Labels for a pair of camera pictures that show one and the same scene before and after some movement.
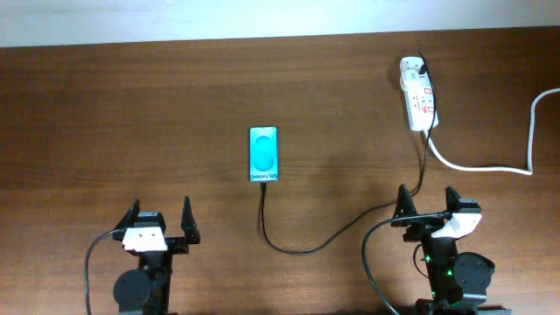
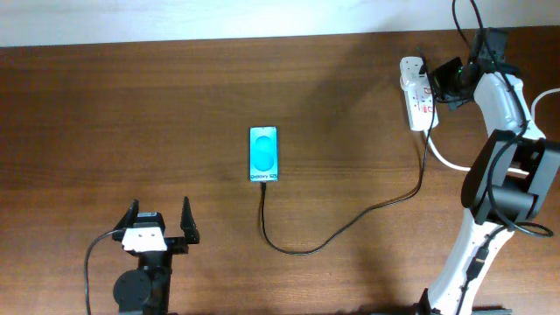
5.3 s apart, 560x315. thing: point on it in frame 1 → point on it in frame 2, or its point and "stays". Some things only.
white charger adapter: (415, 80) stays
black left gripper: (179, 246) stays
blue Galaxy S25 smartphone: (263, 154) stays
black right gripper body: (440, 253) → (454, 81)
